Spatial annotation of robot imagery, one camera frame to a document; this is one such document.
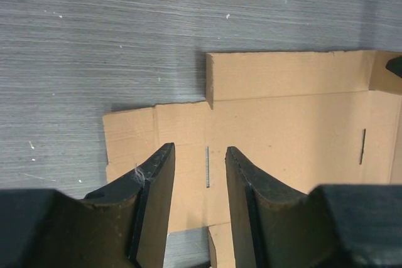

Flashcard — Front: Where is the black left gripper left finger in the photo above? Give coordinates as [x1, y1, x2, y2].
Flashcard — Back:
[1, 143, 175, 267]

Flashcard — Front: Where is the brown cardboard box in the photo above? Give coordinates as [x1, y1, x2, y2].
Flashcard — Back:
[103, 50, 401, 267]

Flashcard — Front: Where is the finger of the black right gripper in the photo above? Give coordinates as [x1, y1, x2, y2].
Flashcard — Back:
[386, 56, 402, 78]

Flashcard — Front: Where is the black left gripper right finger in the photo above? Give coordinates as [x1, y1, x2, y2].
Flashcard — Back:
[225, 146, 401, 267]

